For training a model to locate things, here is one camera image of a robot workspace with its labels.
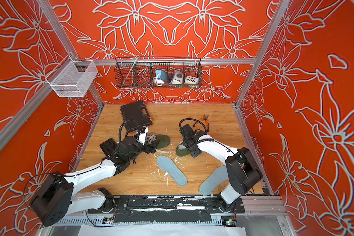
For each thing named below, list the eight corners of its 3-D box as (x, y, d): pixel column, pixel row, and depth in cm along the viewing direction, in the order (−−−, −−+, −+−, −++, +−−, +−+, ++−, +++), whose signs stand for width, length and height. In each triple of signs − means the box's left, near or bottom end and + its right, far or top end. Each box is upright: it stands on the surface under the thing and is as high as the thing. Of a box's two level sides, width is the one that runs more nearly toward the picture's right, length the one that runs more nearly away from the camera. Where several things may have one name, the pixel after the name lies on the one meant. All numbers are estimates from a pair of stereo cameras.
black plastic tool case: (128, 134, 102) (126, 131, 99) (121, 109, 118) (119, 106, 114) (153, 125, 107) (152, 122, 103) (143, 103, 122) (142, 99, 119)
